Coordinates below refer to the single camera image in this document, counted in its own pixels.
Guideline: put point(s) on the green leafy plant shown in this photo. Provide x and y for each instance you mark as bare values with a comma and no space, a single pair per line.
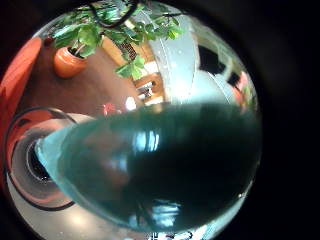
100,30

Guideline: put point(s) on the orange plant pot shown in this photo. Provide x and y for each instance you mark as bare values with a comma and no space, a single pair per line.
68,62

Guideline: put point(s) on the clear glass vase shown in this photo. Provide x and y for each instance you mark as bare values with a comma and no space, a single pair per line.
28,166

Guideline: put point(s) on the orange red sofa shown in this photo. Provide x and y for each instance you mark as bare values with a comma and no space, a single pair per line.
16,86

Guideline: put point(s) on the wooden bench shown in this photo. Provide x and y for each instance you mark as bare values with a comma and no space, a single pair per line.
146,76

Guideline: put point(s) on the black monitor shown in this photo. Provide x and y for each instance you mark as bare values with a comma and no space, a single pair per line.
210,61

